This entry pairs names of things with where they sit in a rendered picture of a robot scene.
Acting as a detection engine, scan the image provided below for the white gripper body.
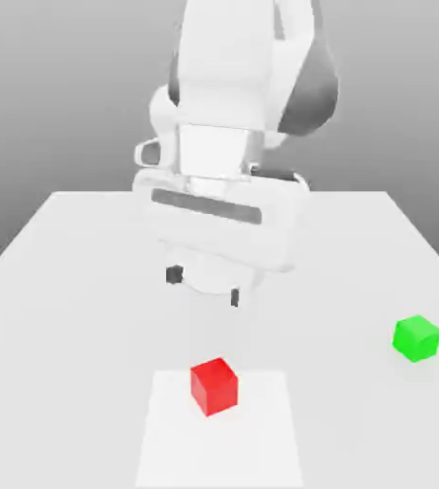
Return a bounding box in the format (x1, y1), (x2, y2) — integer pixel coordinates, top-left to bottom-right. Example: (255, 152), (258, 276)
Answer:
(130, 168), (311, 275)

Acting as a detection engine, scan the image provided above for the small red cube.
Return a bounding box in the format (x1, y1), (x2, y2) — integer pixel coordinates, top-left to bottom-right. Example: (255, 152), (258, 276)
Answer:
(189, 356), (240, 418)

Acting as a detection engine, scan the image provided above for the small green cube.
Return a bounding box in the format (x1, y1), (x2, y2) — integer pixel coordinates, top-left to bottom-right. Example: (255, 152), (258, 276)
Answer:
(391, 313), (439, 364)

